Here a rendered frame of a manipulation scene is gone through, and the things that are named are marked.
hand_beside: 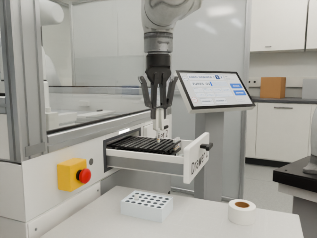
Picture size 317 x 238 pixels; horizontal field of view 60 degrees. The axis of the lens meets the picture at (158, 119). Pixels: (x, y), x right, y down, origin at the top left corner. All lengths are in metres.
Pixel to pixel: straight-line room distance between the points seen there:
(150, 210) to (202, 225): 0.14
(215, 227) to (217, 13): 2.17
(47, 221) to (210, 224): 0.42
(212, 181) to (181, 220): 1.24
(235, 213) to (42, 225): 0.49
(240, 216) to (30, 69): 0.62
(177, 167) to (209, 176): 1.11
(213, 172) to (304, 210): 0.92
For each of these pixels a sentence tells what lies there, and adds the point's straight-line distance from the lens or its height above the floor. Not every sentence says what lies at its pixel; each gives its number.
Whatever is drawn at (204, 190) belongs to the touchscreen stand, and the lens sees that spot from 1.97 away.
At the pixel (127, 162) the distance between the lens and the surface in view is 0.93.
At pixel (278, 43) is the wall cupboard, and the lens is 4.18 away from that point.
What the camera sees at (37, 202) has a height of 0.83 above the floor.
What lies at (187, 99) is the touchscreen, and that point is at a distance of 1.68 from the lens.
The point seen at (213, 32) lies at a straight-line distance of 2.66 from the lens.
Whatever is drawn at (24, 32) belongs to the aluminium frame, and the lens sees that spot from 0.70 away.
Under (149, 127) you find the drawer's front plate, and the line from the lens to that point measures 1.23.
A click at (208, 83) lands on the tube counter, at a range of 1.86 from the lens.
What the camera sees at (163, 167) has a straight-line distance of 0.88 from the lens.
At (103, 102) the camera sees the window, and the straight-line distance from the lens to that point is 0.96.
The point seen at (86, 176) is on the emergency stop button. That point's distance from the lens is 0.76.
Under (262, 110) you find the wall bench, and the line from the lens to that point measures 3.83.
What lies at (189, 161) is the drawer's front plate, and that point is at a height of 0.89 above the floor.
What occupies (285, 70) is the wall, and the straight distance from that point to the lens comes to 4.51.
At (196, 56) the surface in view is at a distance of 2.68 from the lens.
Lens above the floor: 1.12
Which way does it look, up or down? 8 degrees down
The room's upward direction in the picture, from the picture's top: straight up
